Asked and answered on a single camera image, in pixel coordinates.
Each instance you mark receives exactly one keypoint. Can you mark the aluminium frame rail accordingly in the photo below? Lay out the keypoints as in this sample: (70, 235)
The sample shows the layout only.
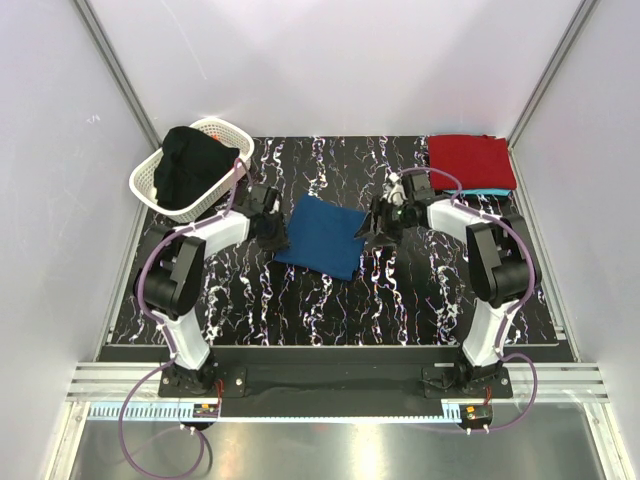
(551, 382)

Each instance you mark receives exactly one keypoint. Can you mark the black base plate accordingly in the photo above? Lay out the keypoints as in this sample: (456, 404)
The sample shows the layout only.
(325, 406)

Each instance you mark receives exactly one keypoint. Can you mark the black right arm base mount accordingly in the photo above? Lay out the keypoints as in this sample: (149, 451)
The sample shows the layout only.
(462, 380)

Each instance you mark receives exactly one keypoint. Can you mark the black t shirt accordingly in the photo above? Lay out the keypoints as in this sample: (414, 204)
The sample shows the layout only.
(186, 170)

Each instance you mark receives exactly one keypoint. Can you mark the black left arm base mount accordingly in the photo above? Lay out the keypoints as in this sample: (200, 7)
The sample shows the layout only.
(211, 380)

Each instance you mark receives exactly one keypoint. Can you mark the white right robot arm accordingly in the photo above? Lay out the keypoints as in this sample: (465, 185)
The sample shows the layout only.
(503, 268)

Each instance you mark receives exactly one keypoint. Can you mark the red folded t shirt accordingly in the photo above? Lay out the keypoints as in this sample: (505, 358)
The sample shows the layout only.
(476, 161)

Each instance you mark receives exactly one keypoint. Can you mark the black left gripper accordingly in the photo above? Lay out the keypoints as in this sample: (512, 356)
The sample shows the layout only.
(281, 240)

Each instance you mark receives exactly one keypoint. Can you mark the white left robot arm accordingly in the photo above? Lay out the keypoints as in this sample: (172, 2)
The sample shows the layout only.
(170, 268)

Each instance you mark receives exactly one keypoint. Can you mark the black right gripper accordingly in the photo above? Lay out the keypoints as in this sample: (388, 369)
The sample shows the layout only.
(386, 236)

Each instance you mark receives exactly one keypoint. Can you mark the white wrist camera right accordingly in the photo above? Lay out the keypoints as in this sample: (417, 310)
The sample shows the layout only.
(393, 190)

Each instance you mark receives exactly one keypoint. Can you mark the teal folded t shirt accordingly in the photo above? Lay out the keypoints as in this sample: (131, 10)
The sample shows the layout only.
(486, 192)

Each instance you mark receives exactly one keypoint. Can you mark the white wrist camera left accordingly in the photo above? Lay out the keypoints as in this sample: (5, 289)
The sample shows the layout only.
(276, 203)

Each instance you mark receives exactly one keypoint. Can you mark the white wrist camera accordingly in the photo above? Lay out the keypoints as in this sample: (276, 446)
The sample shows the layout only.
(276, 203)
(393, 190)

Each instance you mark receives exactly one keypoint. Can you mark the white plastic laundry basket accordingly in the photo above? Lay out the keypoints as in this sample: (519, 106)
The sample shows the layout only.
(141, 180)

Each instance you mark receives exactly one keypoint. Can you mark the blue printed t shirt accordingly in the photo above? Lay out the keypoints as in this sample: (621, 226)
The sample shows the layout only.
(322, 238)

